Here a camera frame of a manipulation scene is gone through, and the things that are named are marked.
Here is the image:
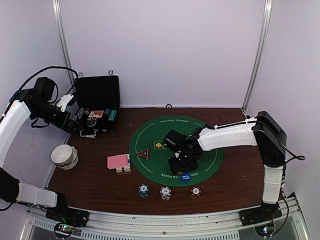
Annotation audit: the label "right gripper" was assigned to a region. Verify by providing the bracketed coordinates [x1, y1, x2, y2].
[169, 152, 199, 175]

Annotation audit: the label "blue small blind button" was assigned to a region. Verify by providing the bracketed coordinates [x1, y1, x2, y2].
[180, 173, 192, 183]

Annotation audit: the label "red black chip stack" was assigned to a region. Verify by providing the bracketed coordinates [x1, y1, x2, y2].
[189, 186, 202, 200]

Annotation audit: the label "blue white chip stack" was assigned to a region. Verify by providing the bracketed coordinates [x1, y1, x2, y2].
[159, 186, 172, 200]

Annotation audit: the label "green chip stack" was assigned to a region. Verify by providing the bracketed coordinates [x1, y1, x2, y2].
[138, 184, 149, 199]

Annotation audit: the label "red-backed card deck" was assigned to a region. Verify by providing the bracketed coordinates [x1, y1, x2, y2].
[107, 154, 129, 170]

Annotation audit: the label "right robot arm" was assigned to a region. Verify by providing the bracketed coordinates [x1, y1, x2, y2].
[163, 111, 306, 221]

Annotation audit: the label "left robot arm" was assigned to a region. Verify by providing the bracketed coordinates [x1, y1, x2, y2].
[0, 77, 80, 222]

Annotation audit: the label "clear acrylic dealer puck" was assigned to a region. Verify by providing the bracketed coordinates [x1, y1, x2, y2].
[86, 118, 97, 128]

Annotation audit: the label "card deck in case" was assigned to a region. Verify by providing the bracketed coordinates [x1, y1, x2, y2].
[88, 110, 104, 119]

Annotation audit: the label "white ceramic bowl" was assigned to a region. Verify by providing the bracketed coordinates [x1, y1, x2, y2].
[51, 144, 73, 163]

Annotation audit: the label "round green poker mat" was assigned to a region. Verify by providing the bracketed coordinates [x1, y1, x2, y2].
[128, 115, 225, 188]

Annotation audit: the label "black poker case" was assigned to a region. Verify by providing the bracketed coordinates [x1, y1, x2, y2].
[75, 75, 121, 133]

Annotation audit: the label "triangular all-in marker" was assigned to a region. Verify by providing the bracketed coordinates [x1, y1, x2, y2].
[136, 148, 149, 160]

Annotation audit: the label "teal chips in case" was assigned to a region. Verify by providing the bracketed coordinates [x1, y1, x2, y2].
[103, 108, 118, 121]

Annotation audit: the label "scalloped white bowl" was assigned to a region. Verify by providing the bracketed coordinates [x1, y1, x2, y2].
[55, 146, 79, 170]

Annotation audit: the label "gold card box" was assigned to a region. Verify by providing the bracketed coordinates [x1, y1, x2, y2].
[116, 154, 131, 174]

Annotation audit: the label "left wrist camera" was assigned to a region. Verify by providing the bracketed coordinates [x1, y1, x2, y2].
[55, 92, 79, 112]

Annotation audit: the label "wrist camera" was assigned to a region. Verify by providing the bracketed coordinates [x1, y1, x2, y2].
[163, 129, 187, 152]
[55, 92, 79, 112]

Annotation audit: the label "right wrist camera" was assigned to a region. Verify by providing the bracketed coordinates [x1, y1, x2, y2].
[163, 129, 187, 152]

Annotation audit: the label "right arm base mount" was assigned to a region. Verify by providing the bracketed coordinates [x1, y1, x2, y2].
[239, 207, 283, 226]

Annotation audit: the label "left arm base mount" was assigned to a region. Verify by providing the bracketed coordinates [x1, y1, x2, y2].
[45, 208, 90, 227]

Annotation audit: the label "aluminium front rail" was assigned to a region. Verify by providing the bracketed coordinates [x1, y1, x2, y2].
[18, 195, 311, 240]

